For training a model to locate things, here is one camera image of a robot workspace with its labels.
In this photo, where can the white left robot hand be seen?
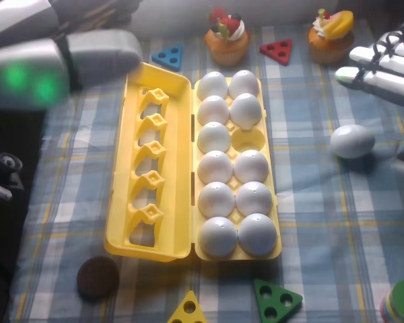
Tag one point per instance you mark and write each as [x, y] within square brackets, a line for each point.
[30, 74]

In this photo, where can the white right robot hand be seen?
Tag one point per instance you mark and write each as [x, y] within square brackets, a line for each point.
[380, 72]

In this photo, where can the white toy egg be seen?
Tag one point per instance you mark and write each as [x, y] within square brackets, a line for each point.
[254, 198]
[215, 166]
[213, 137]
[245, 110]
[218, 235]
[213, 110]
[351, 141]
[244, 83]
[257, 233]
[250, 165]
[212, 85]
[216, 199]

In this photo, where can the yellow egg carton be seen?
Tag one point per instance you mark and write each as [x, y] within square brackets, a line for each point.
[182, 161]

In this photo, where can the toy cupcake with orange slice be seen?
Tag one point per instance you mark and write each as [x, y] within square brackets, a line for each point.
[330, 43]

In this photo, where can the red triangle block with holes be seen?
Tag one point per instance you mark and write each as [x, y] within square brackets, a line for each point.
[272, 48]

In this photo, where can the blue triangle block with holes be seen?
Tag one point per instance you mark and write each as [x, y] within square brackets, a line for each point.
[164, 58]

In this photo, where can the toy cupcake with strawberries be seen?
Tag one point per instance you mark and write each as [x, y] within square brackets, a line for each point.
[227, 43]

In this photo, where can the white backdrop board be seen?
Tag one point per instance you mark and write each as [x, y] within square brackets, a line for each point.
[175, 13]

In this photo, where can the blue plaid tablecloth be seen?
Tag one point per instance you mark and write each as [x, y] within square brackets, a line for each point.
[323, 218]

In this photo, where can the dark brown toy cookie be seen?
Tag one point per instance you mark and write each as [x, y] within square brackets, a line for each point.
[97, 277]

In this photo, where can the green triangle block with holes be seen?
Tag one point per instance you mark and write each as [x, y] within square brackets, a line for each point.
[276, 303]

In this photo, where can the yellow triangle block with holes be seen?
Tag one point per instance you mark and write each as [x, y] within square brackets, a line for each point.
[182, 316]

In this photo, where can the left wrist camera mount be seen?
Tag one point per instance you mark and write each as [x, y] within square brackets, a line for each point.
[8, 165]

